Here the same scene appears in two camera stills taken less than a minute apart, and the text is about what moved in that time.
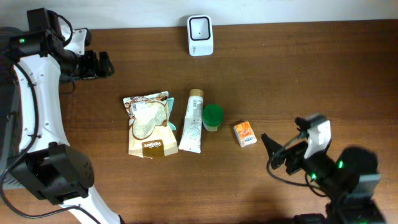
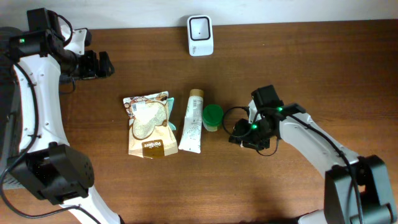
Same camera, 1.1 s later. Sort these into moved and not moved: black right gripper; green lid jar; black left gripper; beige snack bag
Moved: black right gripper
Not moved: beige snack bag; black left gripper; green lid jar
